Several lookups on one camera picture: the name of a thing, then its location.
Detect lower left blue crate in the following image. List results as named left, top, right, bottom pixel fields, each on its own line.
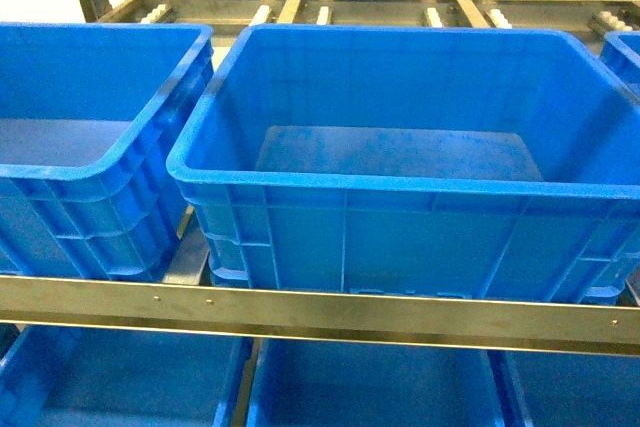
left=1, top=326, right=251, bottom=426

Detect blue plastic crate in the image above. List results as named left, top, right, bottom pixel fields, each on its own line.
left=1, top=23, right=213, bottom=282
left=167, top=24, right=639, bottom=303

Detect far right blue crate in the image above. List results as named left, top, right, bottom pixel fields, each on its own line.
left=600, top=31, right=640, bottom=96

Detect metal shelf rack frame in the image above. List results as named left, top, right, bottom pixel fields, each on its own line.
left=0, top=0, right=640, bottom=427

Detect lower middle blue crate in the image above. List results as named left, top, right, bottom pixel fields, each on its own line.
left=246, top=339, right=505, bottom=426

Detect lower right blue crate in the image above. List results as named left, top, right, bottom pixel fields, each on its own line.
left=489, top=351, right=639, bottom=426

